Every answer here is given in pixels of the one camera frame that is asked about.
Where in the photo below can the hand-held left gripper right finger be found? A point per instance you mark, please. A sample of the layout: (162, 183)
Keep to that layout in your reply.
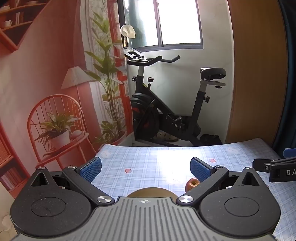
(200, 170)

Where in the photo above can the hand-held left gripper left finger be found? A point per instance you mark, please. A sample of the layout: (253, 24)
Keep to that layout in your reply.
(91, 170)

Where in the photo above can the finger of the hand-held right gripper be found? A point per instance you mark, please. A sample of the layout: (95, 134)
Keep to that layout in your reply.
(290, 153)
(261, 165)

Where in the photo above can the red apple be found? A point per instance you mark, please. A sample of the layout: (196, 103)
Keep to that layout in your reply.
(190, 184)

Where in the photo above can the beige round bowl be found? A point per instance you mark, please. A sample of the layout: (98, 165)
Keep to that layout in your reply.
(150, 192)

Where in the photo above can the brown patterned slipper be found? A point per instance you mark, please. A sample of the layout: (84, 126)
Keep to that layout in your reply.
(166, 137)

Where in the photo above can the blue plaid tablecloth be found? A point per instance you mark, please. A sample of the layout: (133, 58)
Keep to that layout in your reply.
(143, 162)

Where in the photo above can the dark blue curtain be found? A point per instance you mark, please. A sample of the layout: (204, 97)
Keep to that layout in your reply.
(291, 92)

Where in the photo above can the black exercise bike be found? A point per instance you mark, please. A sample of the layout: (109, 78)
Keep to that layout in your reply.
(148, 109)

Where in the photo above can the wooden wardrobe panel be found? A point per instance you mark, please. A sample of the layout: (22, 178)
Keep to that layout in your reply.
(254, 69)

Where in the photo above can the white plastic bag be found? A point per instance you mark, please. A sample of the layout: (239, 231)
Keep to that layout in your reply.
(128, 31)

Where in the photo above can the window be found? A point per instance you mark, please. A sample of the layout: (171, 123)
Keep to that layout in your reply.
(178, 20)

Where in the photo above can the wall poster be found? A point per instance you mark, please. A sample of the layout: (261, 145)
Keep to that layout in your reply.
(34, 69)

